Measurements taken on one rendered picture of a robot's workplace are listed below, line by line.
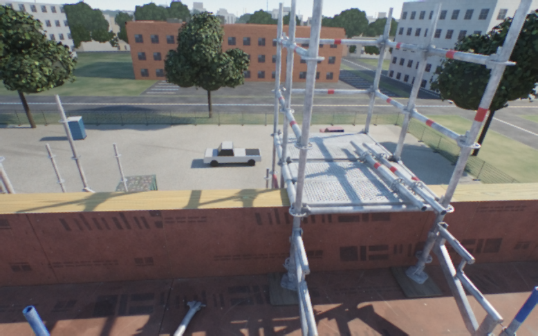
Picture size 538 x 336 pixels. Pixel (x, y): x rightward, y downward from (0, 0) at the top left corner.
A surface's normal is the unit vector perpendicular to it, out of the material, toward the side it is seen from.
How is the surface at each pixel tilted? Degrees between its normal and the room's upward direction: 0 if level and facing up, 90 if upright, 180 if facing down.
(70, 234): 90
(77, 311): 0
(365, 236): 90
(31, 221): 90
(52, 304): 0
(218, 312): 0
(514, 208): 90
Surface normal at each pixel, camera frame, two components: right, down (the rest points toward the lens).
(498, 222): 0.09, 0.47
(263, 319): 0.03, -0.88
